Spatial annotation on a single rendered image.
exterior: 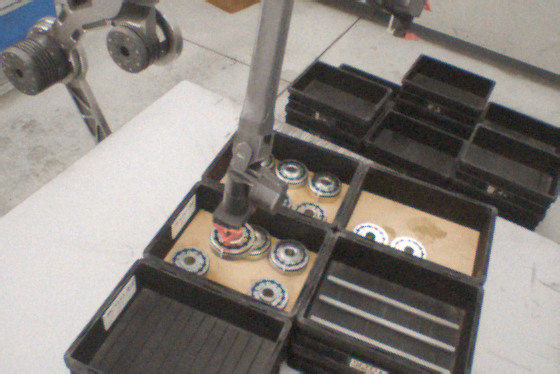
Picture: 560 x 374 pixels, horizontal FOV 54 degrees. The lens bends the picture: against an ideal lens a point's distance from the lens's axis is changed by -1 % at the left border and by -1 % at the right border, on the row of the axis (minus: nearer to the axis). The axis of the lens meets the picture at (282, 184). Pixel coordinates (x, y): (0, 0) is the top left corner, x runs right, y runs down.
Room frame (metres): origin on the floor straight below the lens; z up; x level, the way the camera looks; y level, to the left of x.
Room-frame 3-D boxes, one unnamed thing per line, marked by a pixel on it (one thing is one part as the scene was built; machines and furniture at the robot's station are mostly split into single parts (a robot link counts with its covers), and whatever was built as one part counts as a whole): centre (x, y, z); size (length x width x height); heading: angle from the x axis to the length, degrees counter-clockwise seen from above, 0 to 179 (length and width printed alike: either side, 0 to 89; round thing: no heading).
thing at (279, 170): (1.25, -0.02, 0.86); 0.10 x 0.10 x 0.01
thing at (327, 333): (0.78, -0.31, 0.92); 0.40 x 0.30 x 0.02; 74
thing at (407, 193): (1.07, -0.39, 0.87); 0.40 x 0.30 x 0.11; 74
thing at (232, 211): (0.82, 0.09, 1.15); 0.10 x 0.07 x 0.07; 164
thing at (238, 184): (0.82, 0.08, 1.21); 0.07 x 0.06 x 0.07; 66
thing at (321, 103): (2.13, -0.19, 0.37); 0.40 x 0.30 x 0.45; 67
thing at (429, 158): (1.98, -0.56, 0.31); 0.40 x 0.30 x 0.34; 67
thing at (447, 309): (0.78, -0.31, 0.87); 0.40 x 0.30 x 0.11; 74
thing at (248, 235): (0.83, 0.10, 1.02); 0.10 x 0.10 x 0.01
